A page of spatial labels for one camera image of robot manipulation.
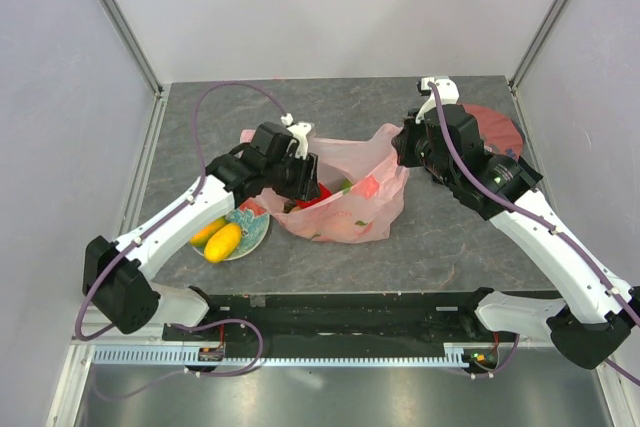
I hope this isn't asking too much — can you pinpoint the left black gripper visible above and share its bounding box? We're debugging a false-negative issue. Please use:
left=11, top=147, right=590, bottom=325
left=265, top=148, right=321, bottom=203

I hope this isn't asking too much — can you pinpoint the red apple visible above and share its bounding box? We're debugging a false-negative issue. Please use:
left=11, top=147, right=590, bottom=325
left=295, top=183, right=332, bottom=209

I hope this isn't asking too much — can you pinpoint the green apple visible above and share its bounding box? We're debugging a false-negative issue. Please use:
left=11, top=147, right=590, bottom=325
left=340, top=179, right=353, bottom=192

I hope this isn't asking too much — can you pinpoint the pink plastic bag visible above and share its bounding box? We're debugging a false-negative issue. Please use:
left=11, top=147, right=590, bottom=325
left=245, top=123, right=409, bottom=244

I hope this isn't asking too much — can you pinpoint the yellow mango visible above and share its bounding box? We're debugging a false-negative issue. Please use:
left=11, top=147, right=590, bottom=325
left=204, top=223, right=243, bottom=263

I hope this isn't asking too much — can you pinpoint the orange green mango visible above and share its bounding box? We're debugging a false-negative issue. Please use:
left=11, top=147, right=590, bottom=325
left=189, top=217, right=227, bottom=248

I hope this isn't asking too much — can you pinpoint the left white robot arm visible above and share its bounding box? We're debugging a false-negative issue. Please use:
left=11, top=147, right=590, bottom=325
left=82, top=122, right=320, bottom=340

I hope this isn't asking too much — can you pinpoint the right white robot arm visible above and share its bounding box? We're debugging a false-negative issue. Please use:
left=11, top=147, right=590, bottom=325
left=392, top=104, right=639, bottom=370

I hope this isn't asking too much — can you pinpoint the white fruit plate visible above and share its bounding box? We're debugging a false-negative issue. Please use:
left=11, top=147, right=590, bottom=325
left=189, top=207, right=270, bottom=262

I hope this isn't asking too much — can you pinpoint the red printed t-shirt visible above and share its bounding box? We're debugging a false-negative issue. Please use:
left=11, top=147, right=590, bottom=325
left=463, top=103, right=525, bottom=161

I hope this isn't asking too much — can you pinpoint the black cloth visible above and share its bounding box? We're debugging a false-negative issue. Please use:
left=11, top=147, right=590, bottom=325
left=432, top=153, right=543, bottom=220

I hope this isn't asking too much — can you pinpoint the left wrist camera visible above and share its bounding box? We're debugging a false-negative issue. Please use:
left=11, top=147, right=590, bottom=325
left=280, top=113, right=315, bottom=159

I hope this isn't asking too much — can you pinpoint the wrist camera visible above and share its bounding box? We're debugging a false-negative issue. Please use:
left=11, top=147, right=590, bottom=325
left=280, top=113, right=315, bottom=159
left=416, top=76, right=459, bottom=124

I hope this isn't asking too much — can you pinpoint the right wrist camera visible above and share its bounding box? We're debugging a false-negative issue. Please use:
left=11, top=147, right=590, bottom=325
left=416, top=76, right=459, bottom=124

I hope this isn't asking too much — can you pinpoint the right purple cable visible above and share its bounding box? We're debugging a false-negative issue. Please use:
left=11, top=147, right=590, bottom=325
left=429, top=84, right=640, bottom=388

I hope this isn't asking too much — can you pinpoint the purple cable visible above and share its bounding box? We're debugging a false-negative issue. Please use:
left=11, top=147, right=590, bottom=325
left=429, top=84, right=640, bottom=388
left=74, top=81, right=294, bottom=402

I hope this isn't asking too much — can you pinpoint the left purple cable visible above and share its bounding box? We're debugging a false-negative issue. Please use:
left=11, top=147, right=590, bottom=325
left=74, top=81, right=294, bottom=402

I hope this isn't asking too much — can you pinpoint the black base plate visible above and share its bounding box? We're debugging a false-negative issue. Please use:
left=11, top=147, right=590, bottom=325
left=162, top=292, right=515, bottom=351

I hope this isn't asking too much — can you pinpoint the slotted cable duct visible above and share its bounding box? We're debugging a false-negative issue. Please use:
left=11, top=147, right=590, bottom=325
left=93, top=336, right=469, bottom=368

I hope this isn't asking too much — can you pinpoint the right aluminium frame post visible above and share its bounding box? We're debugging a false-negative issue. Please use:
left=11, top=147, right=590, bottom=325
left=508, top=0, right=571, bottom=95

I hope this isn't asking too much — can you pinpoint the aluminium frame post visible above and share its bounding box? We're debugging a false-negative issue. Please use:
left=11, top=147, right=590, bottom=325
left=508, top=0, right=571, bottom=95
left=99, top=0, right=164, bottom=97

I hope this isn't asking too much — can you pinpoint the left aluminium frame post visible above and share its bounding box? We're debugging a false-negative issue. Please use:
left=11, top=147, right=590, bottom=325
left=99, top=0, right=164, bottom=97

